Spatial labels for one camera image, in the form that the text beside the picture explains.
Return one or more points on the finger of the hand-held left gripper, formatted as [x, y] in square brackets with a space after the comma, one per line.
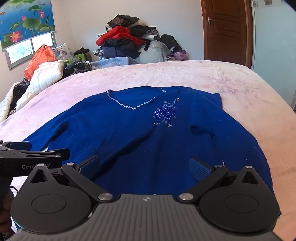
[19, 146]
[46, 154]

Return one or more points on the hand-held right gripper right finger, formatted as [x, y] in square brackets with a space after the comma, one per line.
[198, 171]

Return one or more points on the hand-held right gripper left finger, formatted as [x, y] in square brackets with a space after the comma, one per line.
[90, 167]

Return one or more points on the blue beaded sweater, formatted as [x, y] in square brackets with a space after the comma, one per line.
[138, 139]

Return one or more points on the pile of clothes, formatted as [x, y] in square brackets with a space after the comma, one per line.
[120, 39]

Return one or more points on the person's left hand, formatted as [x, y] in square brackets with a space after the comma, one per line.
[6, 215]

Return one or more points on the white floral quilt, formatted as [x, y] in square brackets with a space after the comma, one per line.
[4, 104]

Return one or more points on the white quilted cushion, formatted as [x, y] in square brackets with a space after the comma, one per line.
[46, 74]

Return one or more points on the orange plastic bag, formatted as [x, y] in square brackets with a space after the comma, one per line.
[39, 60]

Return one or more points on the pink blanket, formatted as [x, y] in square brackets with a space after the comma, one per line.
[242, 92]

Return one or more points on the dark patterned cloth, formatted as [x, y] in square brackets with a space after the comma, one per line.
[77, 67]

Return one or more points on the window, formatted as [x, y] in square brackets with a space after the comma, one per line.
[20, 52]

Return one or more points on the green box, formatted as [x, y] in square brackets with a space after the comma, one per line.
[79, 56]

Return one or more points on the floral pillow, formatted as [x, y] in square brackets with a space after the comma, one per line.
[63, 52]

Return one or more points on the light blue towel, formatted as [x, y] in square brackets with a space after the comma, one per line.
[113, 61]

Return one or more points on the purple bag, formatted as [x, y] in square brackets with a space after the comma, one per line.
[180, 55]

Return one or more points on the lotus print roller blind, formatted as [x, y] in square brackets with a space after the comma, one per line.
[27, 20]

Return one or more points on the clear plastic bag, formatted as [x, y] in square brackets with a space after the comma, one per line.
[155, 52]

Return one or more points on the black bag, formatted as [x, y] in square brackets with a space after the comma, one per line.
[170, 41]

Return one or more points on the brown wooden door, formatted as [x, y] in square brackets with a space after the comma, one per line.
[225, 30]

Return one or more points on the pale sliding wardrobe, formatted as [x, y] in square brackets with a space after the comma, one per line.
[272, 46]

